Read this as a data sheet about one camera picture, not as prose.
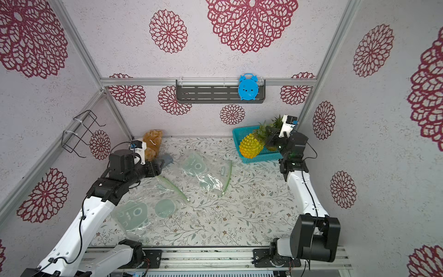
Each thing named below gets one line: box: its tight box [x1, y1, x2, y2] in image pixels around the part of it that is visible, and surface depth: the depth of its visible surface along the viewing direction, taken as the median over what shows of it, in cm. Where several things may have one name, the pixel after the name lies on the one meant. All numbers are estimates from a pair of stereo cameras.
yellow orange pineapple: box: [238, 121, 270, 159], surface depth 85 cm
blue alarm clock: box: [238, 73, 259, 101], surface depth 90 cm
